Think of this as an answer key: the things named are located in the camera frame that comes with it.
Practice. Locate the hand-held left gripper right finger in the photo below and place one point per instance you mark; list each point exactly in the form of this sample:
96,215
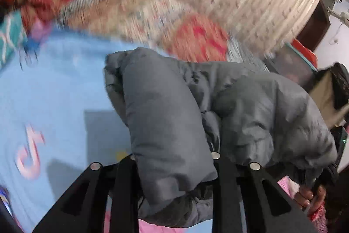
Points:
226,181

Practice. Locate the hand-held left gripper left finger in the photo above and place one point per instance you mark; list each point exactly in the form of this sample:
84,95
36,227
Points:
124,181

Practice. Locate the grey puffer jacket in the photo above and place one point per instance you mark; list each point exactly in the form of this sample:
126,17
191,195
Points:
163,102

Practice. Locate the person's right hand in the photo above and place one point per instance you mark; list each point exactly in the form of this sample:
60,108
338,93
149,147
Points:
305,196

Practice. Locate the beige fabric organizer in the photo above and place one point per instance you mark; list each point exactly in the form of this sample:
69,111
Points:
323,93

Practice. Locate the black printed garment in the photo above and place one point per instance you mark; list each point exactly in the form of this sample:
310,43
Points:
340,83

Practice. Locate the clear storage box teal lid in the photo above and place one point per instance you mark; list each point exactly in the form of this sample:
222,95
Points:
291,66

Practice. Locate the red flat packet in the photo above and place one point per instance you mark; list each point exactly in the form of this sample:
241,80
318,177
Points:
304,51

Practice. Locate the blue cartoon pig bedsheet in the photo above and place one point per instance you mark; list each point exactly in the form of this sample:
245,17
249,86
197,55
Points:
54,85

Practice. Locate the dark wooden wardrobe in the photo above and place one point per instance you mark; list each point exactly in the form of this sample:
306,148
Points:
313,25

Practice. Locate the patchwork patterned quilt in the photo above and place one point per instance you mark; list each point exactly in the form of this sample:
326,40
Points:
136,14

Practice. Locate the teal wave pattern cloth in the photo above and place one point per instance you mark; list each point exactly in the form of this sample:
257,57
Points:
11,39

